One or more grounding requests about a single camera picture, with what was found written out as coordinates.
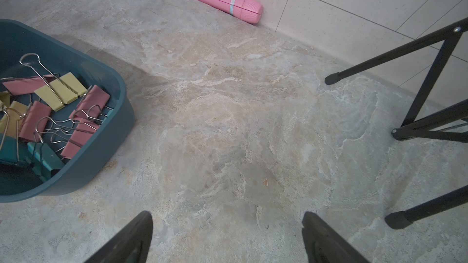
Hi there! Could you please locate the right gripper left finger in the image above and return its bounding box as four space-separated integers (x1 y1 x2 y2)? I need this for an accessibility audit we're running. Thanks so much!
85 211 153 263

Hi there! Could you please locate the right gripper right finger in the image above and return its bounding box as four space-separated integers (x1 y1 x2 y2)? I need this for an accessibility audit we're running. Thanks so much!
302 211 369 263

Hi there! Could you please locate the pink binder clip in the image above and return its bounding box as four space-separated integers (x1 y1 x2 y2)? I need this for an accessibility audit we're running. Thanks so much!
34 116 100 160
18 101 52 142
69 85 110 120
1 76 46 96

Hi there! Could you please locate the teal plastic storage box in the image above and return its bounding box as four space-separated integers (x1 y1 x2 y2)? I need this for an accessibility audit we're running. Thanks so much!
1 19 135 203

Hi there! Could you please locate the teal binder clip large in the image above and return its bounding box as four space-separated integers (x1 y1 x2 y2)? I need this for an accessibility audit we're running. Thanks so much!
28 142 65 182

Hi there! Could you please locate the teal binder clip small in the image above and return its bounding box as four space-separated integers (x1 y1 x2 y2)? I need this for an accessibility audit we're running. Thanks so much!
1 135 32 168

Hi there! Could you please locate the yellow binder clip upper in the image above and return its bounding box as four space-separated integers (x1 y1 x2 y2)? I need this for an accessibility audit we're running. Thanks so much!
19 53 88 112

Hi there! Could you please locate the yellow binder clip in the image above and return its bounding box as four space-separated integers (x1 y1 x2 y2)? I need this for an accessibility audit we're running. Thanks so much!
19 53 88 112
1 101 28 142

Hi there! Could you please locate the yellow binder clip lower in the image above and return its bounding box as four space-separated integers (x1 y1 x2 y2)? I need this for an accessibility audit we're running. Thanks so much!
1 101 28 142

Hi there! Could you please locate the black music stand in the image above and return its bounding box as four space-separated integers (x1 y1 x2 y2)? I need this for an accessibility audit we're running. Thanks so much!
324 17 468 231

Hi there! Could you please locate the pink microphone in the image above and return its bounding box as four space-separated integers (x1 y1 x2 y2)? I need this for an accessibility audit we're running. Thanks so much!
198 0 263 24

